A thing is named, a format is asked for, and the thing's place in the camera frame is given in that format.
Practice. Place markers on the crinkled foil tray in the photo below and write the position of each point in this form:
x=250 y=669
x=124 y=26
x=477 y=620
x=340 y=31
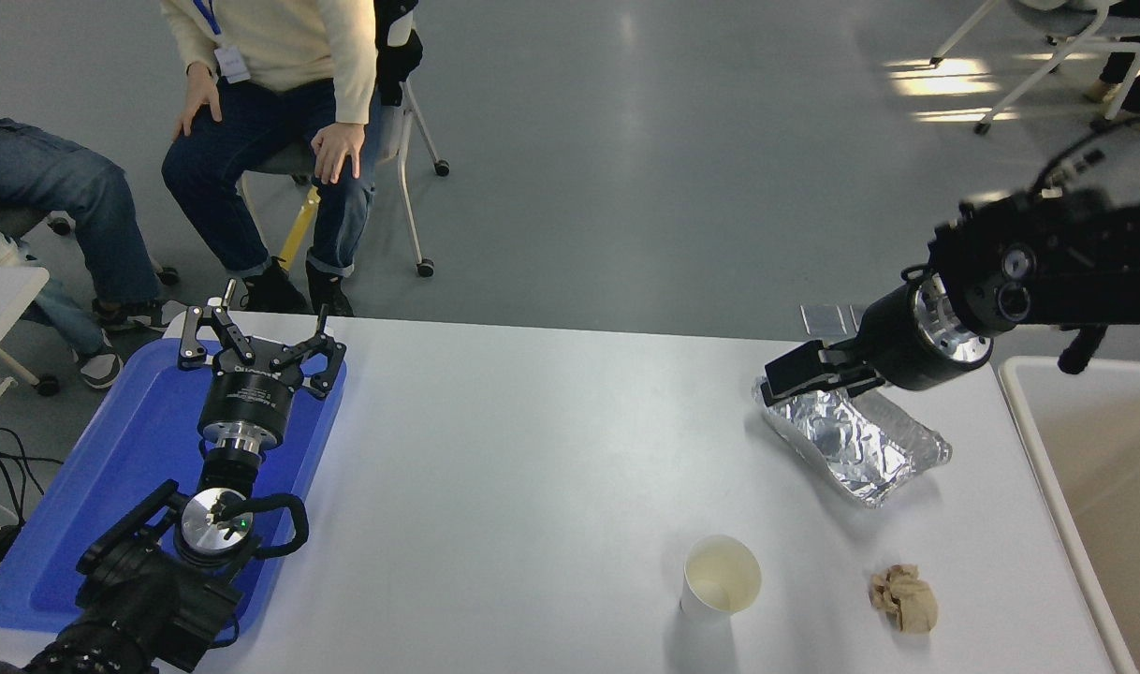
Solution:
x=851 y=440

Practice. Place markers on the person's left hand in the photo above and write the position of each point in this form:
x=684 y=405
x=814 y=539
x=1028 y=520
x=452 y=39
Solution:
x=338 y=150

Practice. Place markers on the black jacket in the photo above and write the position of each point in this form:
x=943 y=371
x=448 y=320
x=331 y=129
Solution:
x=397 y=56

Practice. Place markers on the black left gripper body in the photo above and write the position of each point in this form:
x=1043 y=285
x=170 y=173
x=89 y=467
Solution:
x=247 y=398

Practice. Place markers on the crumpled tan paper ball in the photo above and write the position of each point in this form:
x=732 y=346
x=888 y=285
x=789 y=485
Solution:
x=905 y=599

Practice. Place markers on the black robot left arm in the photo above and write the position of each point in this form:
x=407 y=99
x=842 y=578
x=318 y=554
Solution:
x=149 y=599

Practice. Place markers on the white-framed wheeled chair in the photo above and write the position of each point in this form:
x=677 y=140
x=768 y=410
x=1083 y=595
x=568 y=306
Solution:
x=1057 y=11

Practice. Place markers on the large pale bin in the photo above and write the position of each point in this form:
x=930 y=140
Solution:
x=1113 y=487

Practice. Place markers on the person's right hand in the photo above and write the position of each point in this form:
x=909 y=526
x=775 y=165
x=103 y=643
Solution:
x=200 y=94

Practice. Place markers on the blue plastic tray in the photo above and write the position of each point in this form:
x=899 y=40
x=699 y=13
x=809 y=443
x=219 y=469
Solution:
x=111 y=468

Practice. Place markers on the grey chair with castors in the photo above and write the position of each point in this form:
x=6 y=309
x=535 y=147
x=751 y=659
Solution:
x=18 y=221

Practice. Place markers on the grey chair with white legs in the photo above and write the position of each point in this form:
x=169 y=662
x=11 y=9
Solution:
x=284 y=161

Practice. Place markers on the white paper cup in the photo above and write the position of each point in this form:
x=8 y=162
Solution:
x=720 y=571

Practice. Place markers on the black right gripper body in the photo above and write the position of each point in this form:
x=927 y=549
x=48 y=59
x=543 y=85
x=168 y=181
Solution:
x=893 y=342

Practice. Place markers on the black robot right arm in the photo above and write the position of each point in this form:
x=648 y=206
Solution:
x=1075 y=253

